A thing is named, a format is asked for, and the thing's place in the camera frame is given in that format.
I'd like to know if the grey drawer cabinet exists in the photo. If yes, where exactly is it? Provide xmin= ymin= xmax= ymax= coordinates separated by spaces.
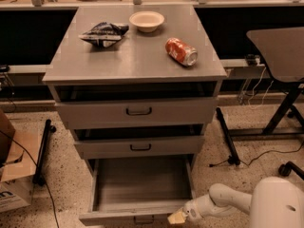
xmin=42 ymin=4 xmax=228 ymax=176

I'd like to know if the black floor cable right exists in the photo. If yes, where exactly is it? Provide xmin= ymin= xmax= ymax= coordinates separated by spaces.
xmin=208 ymin=140 xmax=304 ymax=168

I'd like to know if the black floor stand bar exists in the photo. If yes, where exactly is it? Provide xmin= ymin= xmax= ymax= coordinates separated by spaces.
xmin=32 ymin=119 xmax=56 ymax=186
xmin=216 ymin=107 xmax=240 ymax=165

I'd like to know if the dark chip bag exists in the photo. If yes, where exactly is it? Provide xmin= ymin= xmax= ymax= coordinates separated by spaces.
xmin=79 ymin=22 xmax=129 ymax=48

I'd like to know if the grey top drawer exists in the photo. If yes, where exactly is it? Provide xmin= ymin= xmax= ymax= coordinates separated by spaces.
xmin=56 ymin=97 xmax=218 ymax=129

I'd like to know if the cardboard box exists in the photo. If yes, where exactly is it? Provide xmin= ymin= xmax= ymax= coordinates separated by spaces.
xmin=0 ymin=111 xmax=41 ymax=212

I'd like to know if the black floor cable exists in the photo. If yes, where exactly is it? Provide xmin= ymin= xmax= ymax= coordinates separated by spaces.
xmin=0 ymin=129 xmax=61 ymax=228
xmin=208 ymin=140 xmax=304 ymax=168

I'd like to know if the grey bottom drawer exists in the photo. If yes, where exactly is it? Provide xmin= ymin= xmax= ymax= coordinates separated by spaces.
xmin=79 ymin=155 xmax=196 ymax=226

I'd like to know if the black floor stand bar left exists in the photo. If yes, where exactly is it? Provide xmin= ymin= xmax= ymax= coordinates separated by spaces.
xmin=32 ymin=119 xmax=56 ymax=186

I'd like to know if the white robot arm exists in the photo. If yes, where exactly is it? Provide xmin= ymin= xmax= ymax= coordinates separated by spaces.
xmin=168 ymin=177 xmax=304 ymax=228

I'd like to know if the white paper bowl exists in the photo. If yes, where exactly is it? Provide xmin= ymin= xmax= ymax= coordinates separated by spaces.
xmin=129 ymin=11 xmax=164 ymax=33

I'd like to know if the red soda can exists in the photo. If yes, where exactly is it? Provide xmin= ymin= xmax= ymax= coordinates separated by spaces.
xmin=165 ymin=38 xmax=198 ymax=67

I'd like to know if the black chair caster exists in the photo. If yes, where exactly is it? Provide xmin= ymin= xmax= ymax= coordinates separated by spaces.
xmin=278 ymin=161 xmax=304 ymax=180

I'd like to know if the grey middle drawer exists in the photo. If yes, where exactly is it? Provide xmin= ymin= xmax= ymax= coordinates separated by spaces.
xmin=74 ymin=136 xmax=203 ymax=160

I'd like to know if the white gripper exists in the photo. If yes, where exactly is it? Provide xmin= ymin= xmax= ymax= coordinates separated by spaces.
xmin=167 ymin=197 xmax=209 ymax=224

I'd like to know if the black floor cable left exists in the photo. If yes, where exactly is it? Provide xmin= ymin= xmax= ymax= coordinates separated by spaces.
xmin=0 ymin=129 xmax=61 ymax=228

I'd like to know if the black floor stand bar right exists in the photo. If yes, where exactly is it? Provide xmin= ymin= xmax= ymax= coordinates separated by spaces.
xmin=216 ymin=107 xmax=240 ymax=165

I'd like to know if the grey drawer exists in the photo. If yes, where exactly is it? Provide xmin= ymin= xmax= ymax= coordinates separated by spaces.
xmin=79 ymin=155 xmax=196 ymax=226
xmin=74 ymin=136 xmax=203 ymax=160
xmin=56 ymin=97 xmax=218 ymax=129

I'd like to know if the grey side table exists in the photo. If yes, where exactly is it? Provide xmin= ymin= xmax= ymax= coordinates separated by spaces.
xmin=228 ymin=27 xmax=304 ymax=137

